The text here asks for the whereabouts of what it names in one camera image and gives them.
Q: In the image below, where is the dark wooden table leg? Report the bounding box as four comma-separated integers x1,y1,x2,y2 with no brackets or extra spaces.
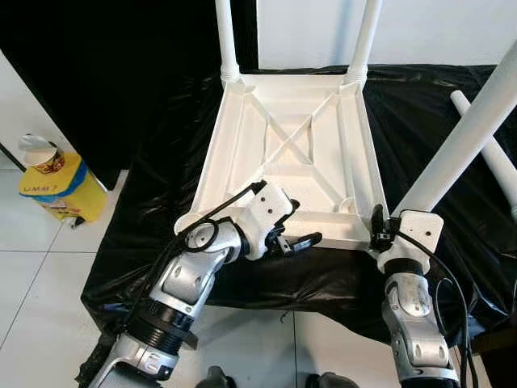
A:
174,322,199,350

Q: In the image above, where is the black plastic table sheet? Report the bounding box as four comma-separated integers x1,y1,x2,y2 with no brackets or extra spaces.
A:
81,63,517,348

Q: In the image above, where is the dark right robot foot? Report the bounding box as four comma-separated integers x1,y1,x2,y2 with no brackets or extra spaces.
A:
305,372,360,388

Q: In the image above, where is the dark robot foot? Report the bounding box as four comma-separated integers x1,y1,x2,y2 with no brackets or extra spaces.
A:
305,372,360,388
198,365,235,388

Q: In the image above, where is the dark left robot foot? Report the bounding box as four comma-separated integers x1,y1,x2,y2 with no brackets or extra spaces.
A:
198,365,235,388

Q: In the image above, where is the yellow blue cardboard box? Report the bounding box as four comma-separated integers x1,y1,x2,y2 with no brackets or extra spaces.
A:
18,152,108,225

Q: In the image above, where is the black door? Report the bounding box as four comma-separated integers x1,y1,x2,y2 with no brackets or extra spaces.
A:
0,0,259,171

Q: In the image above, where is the white brown paper cup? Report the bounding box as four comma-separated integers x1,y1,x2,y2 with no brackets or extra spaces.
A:
18,133,67,176

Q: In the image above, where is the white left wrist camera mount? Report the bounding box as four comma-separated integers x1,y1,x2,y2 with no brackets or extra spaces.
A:
237,181,298,261

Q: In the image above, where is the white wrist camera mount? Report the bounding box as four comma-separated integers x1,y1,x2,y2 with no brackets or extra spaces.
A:
380,210,444,274
237,181,298,261

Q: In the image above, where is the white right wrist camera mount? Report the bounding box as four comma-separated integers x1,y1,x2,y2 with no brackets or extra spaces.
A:
380,210,444,274

